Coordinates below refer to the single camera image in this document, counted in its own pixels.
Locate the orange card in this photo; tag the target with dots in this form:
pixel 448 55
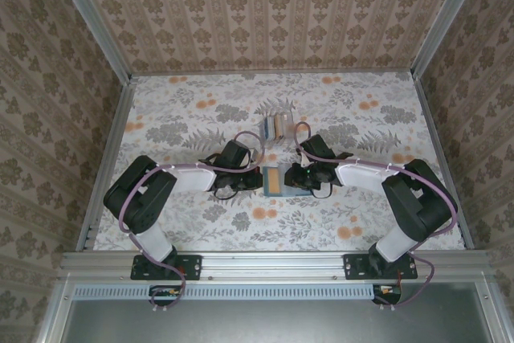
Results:
pixel 274 180

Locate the teal card holder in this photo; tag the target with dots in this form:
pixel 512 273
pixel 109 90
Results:
pixel 295 193

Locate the clear plastic card box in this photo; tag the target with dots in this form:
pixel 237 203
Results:
pixel 277 142

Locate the blue card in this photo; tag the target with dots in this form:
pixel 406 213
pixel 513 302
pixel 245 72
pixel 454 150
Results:
pixel 268 130

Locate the beige card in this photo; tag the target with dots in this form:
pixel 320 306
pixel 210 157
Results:
pixel 277 126

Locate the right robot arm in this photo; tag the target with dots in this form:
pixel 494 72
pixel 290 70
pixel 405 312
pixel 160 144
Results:
pixel 417 202

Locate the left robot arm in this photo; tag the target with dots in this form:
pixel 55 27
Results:
pixel 140 206

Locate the aluminium front beam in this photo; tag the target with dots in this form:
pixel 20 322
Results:
pixel 273 264

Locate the floral tablecloth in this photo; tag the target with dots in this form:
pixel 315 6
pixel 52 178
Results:
pixel 160 94

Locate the grey metal sheet panel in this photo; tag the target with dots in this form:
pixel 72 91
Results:
pixel 281 323

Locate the small black electronics board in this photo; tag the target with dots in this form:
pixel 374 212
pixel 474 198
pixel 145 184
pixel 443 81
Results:
pixel 164 292
pixel 387 291

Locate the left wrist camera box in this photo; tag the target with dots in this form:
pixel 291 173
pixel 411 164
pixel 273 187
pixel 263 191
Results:
pixel 253 154

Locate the aluminium rear rail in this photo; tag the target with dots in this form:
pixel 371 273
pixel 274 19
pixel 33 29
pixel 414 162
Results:
pixel 273 74

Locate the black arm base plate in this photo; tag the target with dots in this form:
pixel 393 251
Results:
pixel 355 266
pixel 192 266

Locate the aluminium side rail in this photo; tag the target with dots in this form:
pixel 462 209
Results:
pixel 109 158
pixel 441 158

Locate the aluminium corner post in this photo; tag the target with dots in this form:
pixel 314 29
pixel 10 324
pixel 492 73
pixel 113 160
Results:
pixel 448 17
pixel 96 21

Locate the aluminium frame leg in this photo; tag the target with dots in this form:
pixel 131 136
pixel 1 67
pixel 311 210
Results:
pixel 52 319
pixel 496 311

